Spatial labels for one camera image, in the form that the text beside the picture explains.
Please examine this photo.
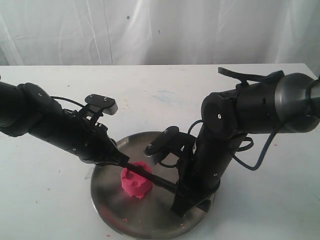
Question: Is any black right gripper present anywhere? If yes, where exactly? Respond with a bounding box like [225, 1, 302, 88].
[170, 124, 248, 217]

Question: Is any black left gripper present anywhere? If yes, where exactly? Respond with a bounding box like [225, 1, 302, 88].
[28, 109, 130, 167]

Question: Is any black kitchen knife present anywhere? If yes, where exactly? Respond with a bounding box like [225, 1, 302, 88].
[122, 161, 211, 212]

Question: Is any pink clay lump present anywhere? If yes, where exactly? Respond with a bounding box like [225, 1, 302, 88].
[120, 168, 153, 199]

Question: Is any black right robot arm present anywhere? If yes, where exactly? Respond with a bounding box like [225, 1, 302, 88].
[171, 67, 320, 217]

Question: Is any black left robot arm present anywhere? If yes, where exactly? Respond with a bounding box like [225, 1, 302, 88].
[0, 82, 129, 167]

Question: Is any round steel plate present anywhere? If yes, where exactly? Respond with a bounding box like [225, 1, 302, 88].
[90, 131, 207, 240]

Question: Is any white backdrop curtain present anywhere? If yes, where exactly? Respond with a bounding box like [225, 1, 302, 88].
[0, 0, 320, 69]

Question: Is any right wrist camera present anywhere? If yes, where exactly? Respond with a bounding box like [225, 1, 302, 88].
[142, 125, 193, 166]

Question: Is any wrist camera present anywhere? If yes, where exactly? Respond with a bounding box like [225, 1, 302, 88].
[84, 94, 118, 116]
[142, 125, 193, 166]

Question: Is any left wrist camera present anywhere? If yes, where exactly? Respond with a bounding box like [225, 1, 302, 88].
[84, 94, 118, 116]

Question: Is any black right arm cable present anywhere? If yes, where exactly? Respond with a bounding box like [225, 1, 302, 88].
[159, 119, 278, 172]

